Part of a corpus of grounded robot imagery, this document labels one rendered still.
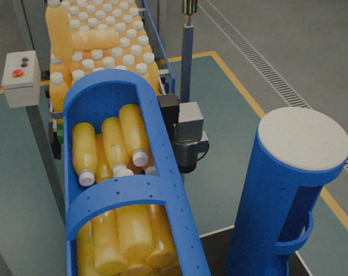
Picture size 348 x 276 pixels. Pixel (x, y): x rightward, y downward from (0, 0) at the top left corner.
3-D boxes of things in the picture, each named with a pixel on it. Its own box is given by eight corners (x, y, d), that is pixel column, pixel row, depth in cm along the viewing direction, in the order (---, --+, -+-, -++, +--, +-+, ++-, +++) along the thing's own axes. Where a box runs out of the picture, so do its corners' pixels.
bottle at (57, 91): (55, 117, 141) (45, 75, 129) (74, 112, 143) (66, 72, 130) (58, 129, 137) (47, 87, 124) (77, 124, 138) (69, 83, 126)
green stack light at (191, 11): (183, 15, 146) (183, 3, 143) (179, 8, 151) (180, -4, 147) (198, 14, 147) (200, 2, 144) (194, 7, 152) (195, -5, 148)
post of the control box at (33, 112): (68, 240, 205) (20, 93, 135) (68, 234, 207) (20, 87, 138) (76, 239, 205) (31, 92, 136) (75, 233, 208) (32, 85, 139)
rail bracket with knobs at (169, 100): (155, 129, 137) (154, 107, 130) (151, 117, 142) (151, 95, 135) (181, 126, 139) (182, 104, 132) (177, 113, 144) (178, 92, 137)
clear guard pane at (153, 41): (171, 160, 186) (173, 79, 153) (145, 71, 241) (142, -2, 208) (172, 160, 186) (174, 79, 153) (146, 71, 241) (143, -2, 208)
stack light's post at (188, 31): (177, 195, 228) (184, 27, 151) (176, 190, 230) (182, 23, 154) (184, 194, 228) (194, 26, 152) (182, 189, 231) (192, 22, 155)
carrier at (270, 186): (216, 284, 173) (278, 310, 164) (246, 153, 112) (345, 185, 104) (235, 235, 191) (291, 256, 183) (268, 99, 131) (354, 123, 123)
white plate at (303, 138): (248, 150, 111) (247, 153, 112) (345, 180, 103) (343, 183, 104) (270, 98, 130) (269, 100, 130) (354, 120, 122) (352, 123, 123)
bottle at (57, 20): (49, 58, 126) (37, 4, 114) (60, 48, 131) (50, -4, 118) (68, 61, 125) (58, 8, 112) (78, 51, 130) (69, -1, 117)
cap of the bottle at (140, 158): (130, 155, 99) (130, 160, 97) (142, 149, 98) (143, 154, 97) (136, 163, 101) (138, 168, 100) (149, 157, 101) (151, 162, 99)
